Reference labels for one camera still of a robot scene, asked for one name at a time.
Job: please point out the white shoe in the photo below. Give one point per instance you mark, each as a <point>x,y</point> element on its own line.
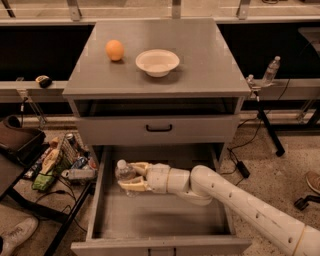
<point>17,235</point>

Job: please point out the green snack bag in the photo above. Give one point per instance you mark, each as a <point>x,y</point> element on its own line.
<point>43,181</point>

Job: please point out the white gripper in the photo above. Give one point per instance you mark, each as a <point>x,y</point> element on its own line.
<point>157,179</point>

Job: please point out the open grey bottom drawer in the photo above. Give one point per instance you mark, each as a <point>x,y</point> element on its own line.
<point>153,224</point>

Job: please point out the orange fruit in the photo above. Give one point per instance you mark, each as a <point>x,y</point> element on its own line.
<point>114,50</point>

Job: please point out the grey drawer cabinet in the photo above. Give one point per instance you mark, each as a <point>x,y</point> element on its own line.
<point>207,82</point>

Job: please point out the black chair caster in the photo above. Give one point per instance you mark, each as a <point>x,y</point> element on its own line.
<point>303,203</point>

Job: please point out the brown bag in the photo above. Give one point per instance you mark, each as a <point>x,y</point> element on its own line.
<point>19,144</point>

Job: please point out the black tripod stand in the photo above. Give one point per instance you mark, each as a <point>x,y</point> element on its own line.
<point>255,88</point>

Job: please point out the black power adapter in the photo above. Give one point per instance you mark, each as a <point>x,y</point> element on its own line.
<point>243,169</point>

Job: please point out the small background water bottle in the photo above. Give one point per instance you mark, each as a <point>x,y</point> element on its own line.
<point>271,71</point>

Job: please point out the black yellow tape measure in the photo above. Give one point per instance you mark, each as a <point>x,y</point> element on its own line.
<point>43,81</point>

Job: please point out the soda can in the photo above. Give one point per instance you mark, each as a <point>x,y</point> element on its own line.
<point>72,140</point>

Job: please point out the brown shoe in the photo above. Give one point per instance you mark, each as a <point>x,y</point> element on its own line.
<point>313,181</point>

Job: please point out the clear plastic water bottle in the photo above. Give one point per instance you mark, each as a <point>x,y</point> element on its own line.
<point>124,171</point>

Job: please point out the closed grey middle drawer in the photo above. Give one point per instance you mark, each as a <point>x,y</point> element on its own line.
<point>131,130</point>

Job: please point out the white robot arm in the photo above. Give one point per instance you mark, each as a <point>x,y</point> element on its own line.
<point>201,185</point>

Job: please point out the wire basket of snacks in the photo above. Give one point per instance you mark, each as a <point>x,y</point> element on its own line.
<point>62,160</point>

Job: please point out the black drawer handle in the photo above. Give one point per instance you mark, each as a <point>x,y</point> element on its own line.
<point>152,129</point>

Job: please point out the white bowl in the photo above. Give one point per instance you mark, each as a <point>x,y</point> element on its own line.
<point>157,62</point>

